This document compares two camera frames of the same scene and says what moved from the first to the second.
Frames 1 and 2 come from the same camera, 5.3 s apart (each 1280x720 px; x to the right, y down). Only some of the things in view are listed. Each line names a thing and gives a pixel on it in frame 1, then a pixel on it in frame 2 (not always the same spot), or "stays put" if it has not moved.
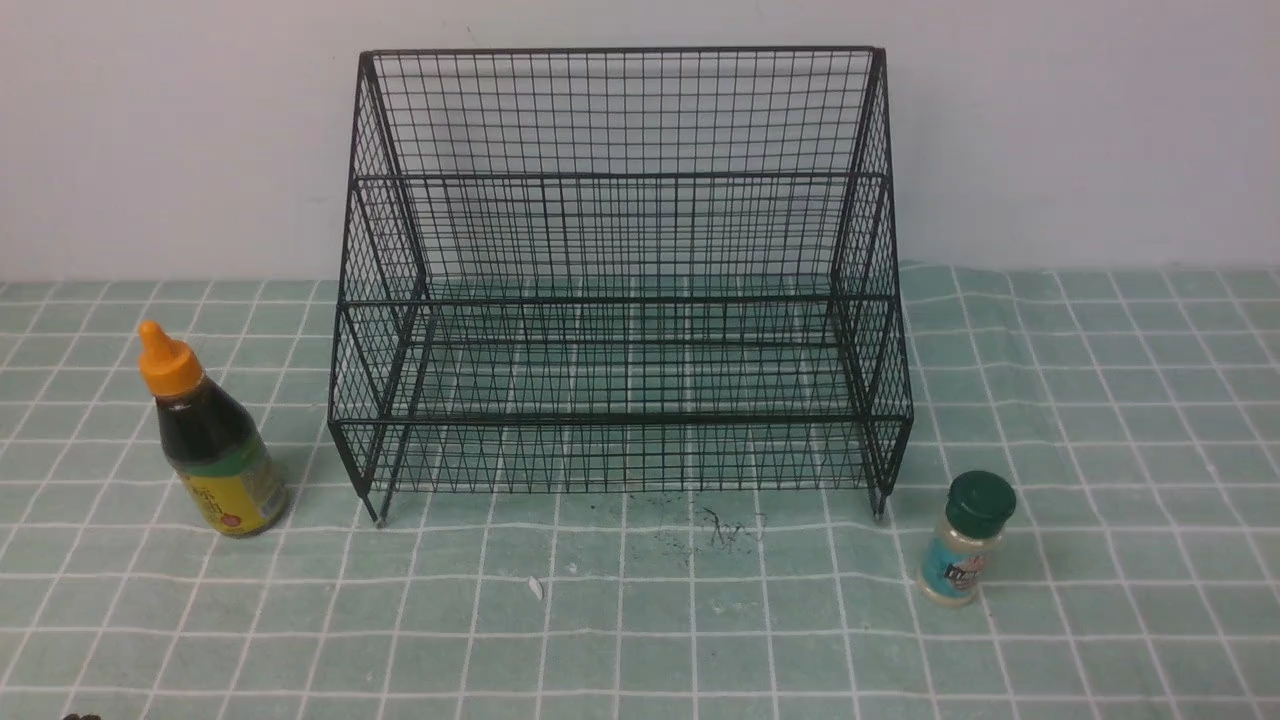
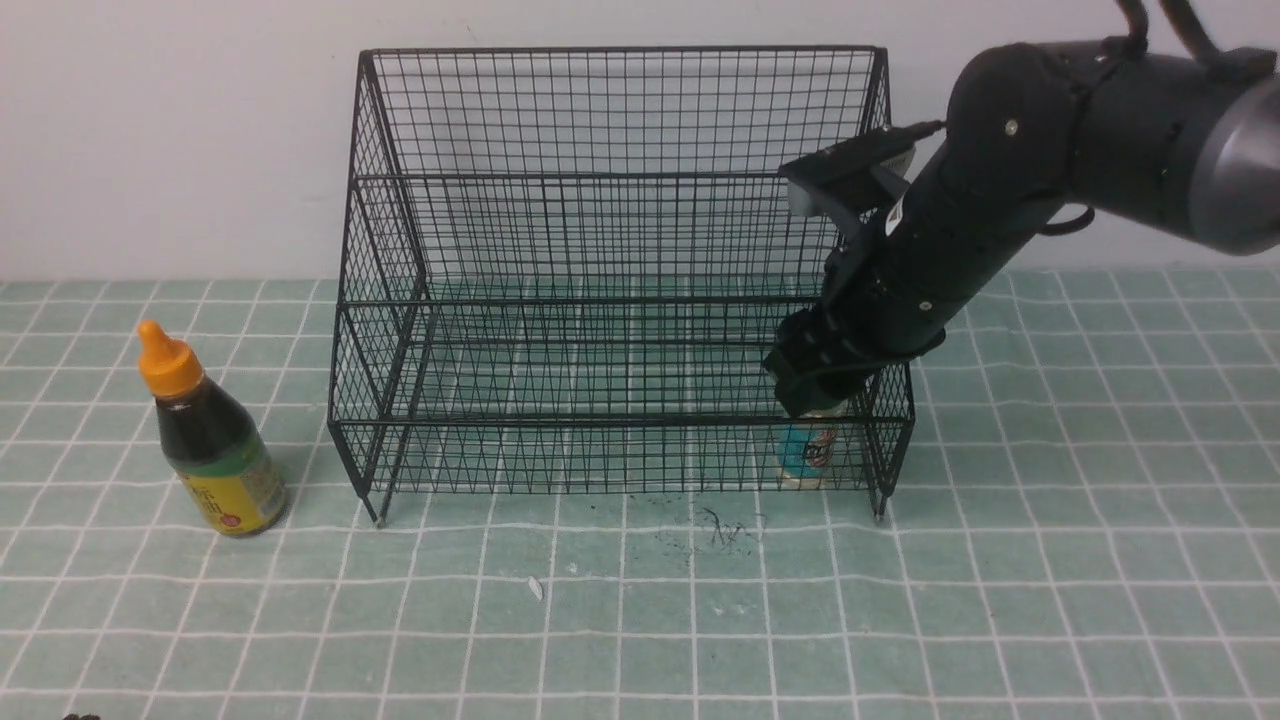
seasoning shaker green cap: (978, 507) → (806, 444)
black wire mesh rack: (621, 272) stays put
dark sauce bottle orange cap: (217, 446) stays put
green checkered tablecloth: (653, 495) stays put
